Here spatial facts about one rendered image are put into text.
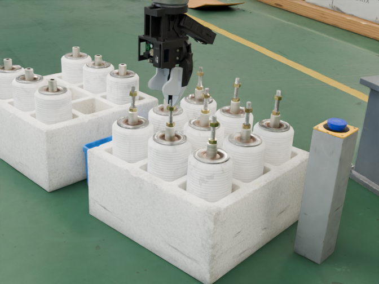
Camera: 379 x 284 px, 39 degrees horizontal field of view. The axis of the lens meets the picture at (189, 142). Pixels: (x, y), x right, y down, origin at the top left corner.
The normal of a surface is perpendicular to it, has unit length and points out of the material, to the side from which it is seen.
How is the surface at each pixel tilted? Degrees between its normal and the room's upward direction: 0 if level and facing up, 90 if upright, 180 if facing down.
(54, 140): 90
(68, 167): 90
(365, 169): 90
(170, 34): 90
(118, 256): 0
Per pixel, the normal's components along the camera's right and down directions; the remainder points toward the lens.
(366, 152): -0.90, 0.14
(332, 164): -0.66, 0.29
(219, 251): 0.75, 0.31
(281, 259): 0.05, -0.91
